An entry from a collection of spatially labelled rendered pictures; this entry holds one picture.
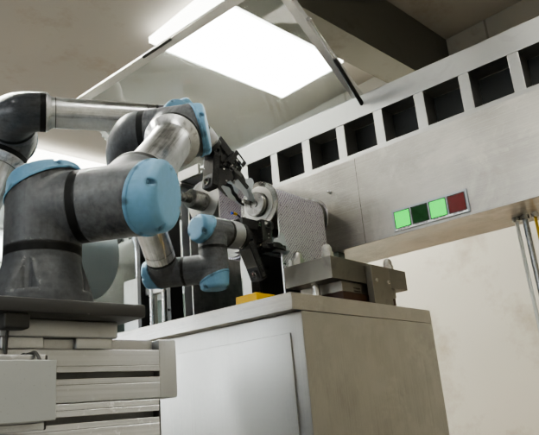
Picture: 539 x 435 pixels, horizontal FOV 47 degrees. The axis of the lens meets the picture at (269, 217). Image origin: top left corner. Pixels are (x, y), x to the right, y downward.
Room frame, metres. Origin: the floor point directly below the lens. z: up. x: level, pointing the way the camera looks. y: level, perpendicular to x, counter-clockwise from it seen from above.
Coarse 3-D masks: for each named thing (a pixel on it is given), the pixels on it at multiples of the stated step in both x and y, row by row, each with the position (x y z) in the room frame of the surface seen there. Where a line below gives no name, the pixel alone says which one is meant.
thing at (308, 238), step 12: (288, 228) 1.80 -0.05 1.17; (300, 228) 1.85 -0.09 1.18; (312, 228) 1.89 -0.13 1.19; (324, 228) 1.95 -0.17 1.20; (288, 240) 1.79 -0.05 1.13; (300, 240) 1.84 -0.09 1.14; (312, 240) 1.89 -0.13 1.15; (324, 240) 1.94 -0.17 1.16; (312, 252) 1.88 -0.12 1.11; (288, 264) 1.79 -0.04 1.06
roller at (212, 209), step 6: (198, 186) 1.98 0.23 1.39; (210, 192) 1.94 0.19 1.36; (216, 192) 1.93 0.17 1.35; (210, 198) 1.95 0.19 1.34; (216, 198) 1.93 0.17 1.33; (210, 204) 1.95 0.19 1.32; (216, 204) 1.93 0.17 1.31; (192, 210) 2.00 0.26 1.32; (210, 210) 1.95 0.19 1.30; (216, 210) 1.94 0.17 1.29; (192, 216) 2.00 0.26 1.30; (216, 216) 1.96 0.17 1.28
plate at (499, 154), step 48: (528, 96) 1.59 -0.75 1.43; (432, 144) 1.78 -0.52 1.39; (480, 144) 1.69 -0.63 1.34; (528, 144) 1.60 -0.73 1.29; (336, 192) 2.01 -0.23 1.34; (384, 192) 1.90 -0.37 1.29; (432, 192) 1.79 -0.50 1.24; (480, 192) 1.70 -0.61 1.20; (528, 192) 1.62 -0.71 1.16; (336, 240) 2.03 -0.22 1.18; (384, 240) 1.93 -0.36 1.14; (432, 240) 1.99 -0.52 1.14
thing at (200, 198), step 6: (192, 192) 1.91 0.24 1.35; (198, 192) 1.91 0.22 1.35; (204, 192) 1.94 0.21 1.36; (198, 198) 1.91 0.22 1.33; (204, 198) 1.93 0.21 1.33; (186, 204) 1.93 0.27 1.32; (192, 204) 1.91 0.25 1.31; (198, 204) 1.92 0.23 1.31; (204, 204) 1.94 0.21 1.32; (198, 210) 1.95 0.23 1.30; (204, 210) 1.96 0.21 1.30
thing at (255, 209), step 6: (252, 192) 1.78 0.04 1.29; (258, 192) 1.77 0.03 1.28; (258, 198) 1.77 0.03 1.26; (264, 198) 1.77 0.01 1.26; (252, 204) 1.79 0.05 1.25; (258, 204) 1.77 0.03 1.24; (264, 204) 1.77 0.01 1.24; (246, 210) 1.80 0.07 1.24; (252, 210) 1.79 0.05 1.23; (258, 210) 1.77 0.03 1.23; (264, 210) 1.78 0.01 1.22; (252, 216) 1.79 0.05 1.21; (258, 216) 1.79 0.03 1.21
